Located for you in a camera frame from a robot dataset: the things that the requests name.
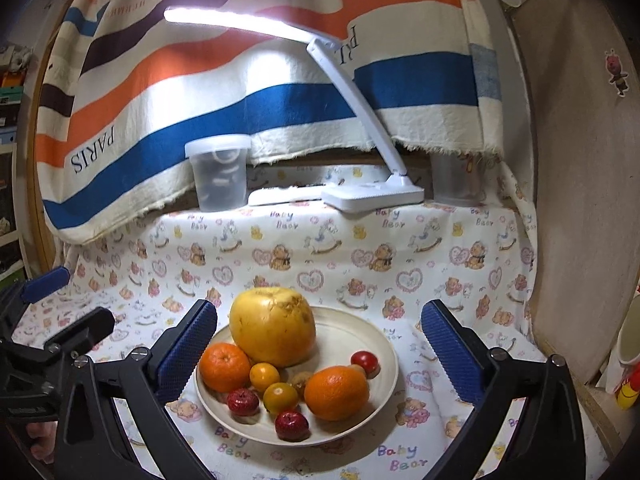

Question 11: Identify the person's left hand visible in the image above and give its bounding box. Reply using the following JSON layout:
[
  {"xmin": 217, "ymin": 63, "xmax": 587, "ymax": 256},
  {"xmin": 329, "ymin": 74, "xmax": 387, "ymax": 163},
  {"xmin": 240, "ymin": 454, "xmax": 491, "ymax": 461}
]
[{"xmin": 27, "ymin": 422, "xmax": 57, "ymax": 463}]

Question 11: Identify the small yellow kumquat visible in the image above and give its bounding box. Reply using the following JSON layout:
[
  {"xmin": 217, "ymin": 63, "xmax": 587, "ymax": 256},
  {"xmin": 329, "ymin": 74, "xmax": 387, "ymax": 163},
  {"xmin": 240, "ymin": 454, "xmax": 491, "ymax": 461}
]
[
  {"xmin": 263, "ymin": 382, "xmax": 301, "ymax": 416},
  {"xmin": 249, "ymin": 362, "xmax": 280, "ymax": 393}
]

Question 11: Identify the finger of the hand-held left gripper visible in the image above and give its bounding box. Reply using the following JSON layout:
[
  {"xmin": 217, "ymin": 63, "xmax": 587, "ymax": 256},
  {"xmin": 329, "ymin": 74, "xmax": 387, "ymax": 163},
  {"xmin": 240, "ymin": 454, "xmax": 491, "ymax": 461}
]
[
  {"xmin": 30, "ymin": 306, "xmax": 116, "ymax": 361},
  {"xmin": 0, "ymin": 266, "xmax": 71, "ymax": 311}
]

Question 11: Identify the clear lidded plastic container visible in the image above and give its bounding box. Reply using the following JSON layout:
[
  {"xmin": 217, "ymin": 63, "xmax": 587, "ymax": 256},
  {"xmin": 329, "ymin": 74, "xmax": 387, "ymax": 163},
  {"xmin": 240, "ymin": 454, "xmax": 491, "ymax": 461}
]
[{"xmin": 184, "ymin": 134, "xmax": 252, "ymax": 212}]

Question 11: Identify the orange tangerine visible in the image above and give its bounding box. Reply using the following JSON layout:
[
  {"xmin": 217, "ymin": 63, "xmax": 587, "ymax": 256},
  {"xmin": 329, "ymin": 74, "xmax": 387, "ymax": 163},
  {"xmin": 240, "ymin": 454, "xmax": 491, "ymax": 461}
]
[
  {"xmin": 198, "ymin": 342, "xmax": 252, "ymax": 393},
  {"xmin": 303, "ymin": 366, "xmax": 371, "ymax": 422}
]

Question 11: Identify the large yellow apple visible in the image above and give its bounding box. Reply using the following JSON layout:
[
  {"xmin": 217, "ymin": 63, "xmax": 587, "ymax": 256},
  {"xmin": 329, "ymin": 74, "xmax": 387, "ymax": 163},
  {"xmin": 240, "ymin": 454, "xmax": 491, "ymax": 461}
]
[{"xmin": 229, "ymin": 287, "xmax": 317, "ymax": 367}]

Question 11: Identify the white desk lamp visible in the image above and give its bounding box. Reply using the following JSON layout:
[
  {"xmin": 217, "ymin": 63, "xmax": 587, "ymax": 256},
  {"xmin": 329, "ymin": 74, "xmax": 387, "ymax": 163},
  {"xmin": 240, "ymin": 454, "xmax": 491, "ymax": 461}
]
[{"xmin": 164, "ymin": 6, "xmax": 426, "ymax": 212}]

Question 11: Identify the white mug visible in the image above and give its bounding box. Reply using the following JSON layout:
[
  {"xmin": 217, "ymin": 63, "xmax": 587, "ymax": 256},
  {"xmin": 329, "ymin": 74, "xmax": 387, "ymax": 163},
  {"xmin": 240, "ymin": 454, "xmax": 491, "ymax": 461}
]
[{"xmin": 617, "ymin": 294, "xmax": 640, "ymax": 366}]

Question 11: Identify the bear-printed tablecloth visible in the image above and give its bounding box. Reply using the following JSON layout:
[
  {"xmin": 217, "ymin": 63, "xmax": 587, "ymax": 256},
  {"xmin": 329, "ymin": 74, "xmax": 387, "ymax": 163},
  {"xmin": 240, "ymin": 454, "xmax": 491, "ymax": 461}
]
[{"xmin": 10, "ymin": 160, "xmax": 601, "ymax": 480}]

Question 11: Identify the cream round plate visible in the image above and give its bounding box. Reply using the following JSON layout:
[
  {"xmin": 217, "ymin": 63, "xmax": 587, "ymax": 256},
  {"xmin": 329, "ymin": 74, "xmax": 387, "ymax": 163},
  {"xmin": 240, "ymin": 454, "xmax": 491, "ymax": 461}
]
[{"xmin": 194, "ymin": 305, "xmax": 399, "ymax": 447}]

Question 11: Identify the cartoon bear sticker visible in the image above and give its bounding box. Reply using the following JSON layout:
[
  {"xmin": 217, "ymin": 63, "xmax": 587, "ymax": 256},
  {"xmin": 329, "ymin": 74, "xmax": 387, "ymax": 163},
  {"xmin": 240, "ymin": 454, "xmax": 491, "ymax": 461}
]
[{"xmin": 603, "ymin": 49, "xmax": 630, "ymax": 97}]

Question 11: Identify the yellow and red toy bottle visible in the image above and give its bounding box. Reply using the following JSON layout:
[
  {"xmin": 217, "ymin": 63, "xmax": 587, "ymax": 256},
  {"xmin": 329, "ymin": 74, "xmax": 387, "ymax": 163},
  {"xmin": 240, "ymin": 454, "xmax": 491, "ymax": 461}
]
[{"xmin": 616, "ymin": 360, "xmax": 640, "ymax": 411}]

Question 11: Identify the striped blanket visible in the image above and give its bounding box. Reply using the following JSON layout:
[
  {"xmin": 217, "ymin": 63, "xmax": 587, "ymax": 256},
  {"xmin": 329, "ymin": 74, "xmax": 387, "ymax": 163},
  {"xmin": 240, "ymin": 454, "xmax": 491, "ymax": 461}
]
[{"xmin": 35, "ymin": 0, "xmax": 503, "ymax": 246}]

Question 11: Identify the red hawthorn berry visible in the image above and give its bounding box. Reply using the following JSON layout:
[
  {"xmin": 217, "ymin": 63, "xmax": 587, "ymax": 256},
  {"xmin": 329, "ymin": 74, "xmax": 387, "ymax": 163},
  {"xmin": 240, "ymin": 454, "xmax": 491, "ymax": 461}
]
[
  {"xmin": 350, "ymin": 350, "xmax": 379, "ymax": 377},
  {"xmin": 227, "ymin": 388, "xmax": 261, "ymax": 417},
  {"xmin": 274, "ymin": 410, "xmax": 311, "ymax": 442}
]

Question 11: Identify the wooden board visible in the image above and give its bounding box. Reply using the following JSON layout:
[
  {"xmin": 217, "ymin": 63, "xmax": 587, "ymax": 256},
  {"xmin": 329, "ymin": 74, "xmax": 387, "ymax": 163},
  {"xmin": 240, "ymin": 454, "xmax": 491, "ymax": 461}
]
[{"xmin": 505, "ymin": 0, "xmax": 640, "ymax": 386}]

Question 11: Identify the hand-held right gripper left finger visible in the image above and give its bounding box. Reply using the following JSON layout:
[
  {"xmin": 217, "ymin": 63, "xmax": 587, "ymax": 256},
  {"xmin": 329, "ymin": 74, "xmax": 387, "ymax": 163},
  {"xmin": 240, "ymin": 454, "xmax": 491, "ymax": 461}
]
[{"xmin": 54, "ymin": 299, "xmax": 219, "ymax": 480}]

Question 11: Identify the white power strip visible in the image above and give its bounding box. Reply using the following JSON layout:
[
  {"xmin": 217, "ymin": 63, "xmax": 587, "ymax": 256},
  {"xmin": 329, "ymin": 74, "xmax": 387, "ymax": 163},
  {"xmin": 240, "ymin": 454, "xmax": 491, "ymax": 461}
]
[{"xmin": 247, "ymin": 183, "xmax": 341, "ymax": 207}]

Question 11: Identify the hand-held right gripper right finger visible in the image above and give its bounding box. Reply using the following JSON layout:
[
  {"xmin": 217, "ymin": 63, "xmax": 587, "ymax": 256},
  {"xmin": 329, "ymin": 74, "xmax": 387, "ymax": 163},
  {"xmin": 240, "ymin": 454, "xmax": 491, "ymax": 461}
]
[{"xmin": 420, "ymin": 299, "xmax": 586, "ymax": 480}]

